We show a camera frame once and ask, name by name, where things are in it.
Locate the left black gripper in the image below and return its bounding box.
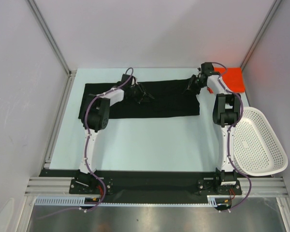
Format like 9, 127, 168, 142
128, 83, 153, 104

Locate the black t-shirt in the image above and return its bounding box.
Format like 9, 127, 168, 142
77, 77, 200, 120

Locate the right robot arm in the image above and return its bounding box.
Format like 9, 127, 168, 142
184, 62, 243, 196

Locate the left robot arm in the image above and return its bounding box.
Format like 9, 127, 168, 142
70, 73, 155, 194

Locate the folded orange t-shirt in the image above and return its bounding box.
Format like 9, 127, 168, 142
206, 67, 245, 94

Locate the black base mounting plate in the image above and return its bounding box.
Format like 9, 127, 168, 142
40, 169, 242, 204

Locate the white perforated plastic basket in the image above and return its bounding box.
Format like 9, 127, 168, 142
234, 107, 288, 176

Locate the left aluminium corner post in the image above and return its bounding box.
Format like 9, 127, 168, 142
26, 0, 72, 74

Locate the aluminium corner post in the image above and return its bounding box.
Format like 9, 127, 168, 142
26, 0, 72, 74
240, 0, 284, 71

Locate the right aluminium corner post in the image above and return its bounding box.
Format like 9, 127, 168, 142
240, 0, 284, 71

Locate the white slotted cable duct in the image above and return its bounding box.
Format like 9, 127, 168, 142
35, 196, 231, 208

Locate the aluminium frame rail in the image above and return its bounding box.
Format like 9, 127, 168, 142
25, 177, 288, 197

